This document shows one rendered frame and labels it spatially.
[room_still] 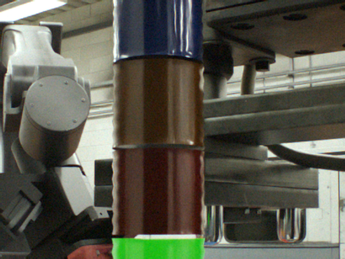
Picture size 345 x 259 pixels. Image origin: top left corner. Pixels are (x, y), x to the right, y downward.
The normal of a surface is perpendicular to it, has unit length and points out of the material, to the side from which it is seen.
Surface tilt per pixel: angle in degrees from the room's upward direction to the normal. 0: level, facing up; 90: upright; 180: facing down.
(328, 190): 90
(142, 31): 104
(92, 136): 90
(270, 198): 90
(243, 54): 180
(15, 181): 61
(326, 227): 90
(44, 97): 67
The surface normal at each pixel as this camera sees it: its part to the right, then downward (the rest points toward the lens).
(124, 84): -0.65, -0.33
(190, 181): 0.63, 0.15
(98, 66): -0.67, -0.10
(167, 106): 0.17, 0.12
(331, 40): 0.00, 0.99
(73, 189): 0.67, -0.55
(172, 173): 0.30, -0.36
